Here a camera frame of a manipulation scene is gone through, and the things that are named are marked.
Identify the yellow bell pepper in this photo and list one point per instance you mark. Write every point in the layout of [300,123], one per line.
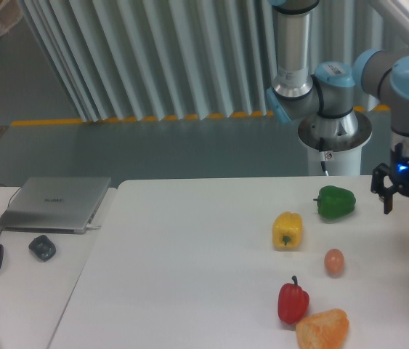
[287,231]

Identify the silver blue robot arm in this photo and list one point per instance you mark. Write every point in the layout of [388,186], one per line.
[323,100]

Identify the green bell pepper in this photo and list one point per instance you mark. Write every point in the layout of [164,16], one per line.
[335,202]

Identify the red bell pepper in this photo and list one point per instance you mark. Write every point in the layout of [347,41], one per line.
[293,302]

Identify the brown egg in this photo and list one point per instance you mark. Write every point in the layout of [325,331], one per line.
[334,262]

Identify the orange peeled fruit piece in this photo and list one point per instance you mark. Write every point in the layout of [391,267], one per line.
[328,329]

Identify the silver laptop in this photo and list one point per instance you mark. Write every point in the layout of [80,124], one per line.
[55,204]

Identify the dark grey small device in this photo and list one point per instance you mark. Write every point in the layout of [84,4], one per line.
[42,248]

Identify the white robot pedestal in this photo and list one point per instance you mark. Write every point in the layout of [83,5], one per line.
[335,160]

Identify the white accordion curtain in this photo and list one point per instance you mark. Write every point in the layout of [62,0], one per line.
[177,58]

